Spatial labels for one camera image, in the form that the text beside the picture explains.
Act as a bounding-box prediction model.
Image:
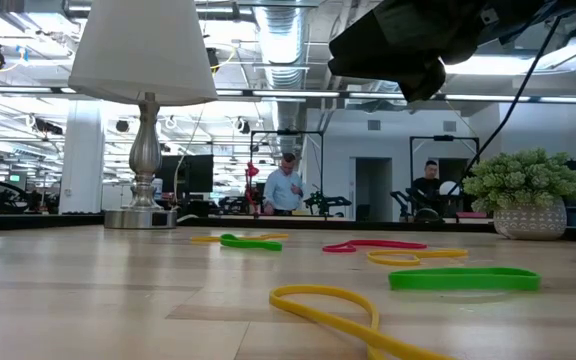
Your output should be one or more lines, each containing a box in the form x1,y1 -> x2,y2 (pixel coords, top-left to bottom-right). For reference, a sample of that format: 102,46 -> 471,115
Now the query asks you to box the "black metal rig frame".
408,133 -> 481,201
249,128 -> 326,217

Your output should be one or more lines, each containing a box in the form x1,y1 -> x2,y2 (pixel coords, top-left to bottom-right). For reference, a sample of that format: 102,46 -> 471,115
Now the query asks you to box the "silver ventilation duct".
253,0 -> 315,156

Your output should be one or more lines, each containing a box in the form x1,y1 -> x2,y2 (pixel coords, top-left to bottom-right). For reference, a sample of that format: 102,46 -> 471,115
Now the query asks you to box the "green plant in white pot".
461,147 -> 576,241

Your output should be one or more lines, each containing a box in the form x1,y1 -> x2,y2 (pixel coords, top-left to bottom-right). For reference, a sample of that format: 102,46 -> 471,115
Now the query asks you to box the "black monitor screen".
160,154 -> 215,194

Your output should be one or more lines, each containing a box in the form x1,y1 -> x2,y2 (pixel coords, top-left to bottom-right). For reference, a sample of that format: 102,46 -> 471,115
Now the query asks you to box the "white round object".
438,180 -> 462,198

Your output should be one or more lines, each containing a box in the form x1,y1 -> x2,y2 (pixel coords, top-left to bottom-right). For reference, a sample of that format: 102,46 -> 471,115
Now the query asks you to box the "white shade silver table lamp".
67,0 -> 218,230

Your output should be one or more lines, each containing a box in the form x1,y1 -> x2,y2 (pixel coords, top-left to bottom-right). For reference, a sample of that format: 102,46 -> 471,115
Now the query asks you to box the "red jointed stand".
244,161 -> 262,217

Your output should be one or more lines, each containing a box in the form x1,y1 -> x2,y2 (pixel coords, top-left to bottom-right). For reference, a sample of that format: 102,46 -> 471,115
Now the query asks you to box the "small green rubber band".
219,233 -> 284,253

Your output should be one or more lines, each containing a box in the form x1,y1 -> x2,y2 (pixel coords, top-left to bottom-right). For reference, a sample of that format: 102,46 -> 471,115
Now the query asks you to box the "red rubber band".
322,239 -> 428,254

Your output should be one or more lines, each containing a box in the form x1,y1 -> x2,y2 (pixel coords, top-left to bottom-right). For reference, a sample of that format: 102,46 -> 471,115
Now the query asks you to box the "person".
262,152 -> 307,217
411,159 -> 442,201

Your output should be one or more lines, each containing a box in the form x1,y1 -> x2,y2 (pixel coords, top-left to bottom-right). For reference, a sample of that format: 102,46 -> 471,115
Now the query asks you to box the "black aluminium table frame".
0,212 -> 576,246

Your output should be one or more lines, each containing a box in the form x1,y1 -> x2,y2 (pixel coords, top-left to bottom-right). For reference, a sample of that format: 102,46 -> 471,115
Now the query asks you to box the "yellow rubber band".
268,284 -> 459,360
366,248 -> 470,267
190,232 -> 290,245

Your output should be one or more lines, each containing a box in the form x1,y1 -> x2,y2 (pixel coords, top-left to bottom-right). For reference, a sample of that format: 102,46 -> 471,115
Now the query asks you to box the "white building column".
58,99 -> 106,215

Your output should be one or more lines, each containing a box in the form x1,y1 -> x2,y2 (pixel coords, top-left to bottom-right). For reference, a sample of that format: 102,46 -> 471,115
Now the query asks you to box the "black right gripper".
328,0 -> 499,103

